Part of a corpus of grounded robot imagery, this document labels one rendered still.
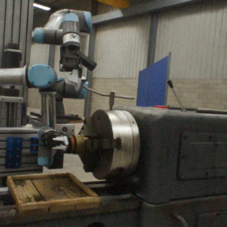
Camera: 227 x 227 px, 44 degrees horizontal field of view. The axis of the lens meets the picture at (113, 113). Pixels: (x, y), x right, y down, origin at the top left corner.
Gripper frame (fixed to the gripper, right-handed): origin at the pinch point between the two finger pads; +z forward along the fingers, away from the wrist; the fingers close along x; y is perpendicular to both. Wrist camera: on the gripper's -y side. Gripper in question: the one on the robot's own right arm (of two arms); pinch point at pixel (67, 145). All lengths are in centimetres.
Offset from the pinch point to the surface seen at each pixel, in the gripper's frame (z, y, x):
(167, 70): -382, -324, 87
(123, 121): 6.9, -21.4, 11.1
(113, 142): 10.5, -15.7, 3.0
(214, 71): -764, -831, 157
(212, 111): 11, -67, 18
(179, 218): 20, -45, -28
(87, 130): -6.1, -10.6, 5.6
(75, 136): -1.5, -3.5, 3.2
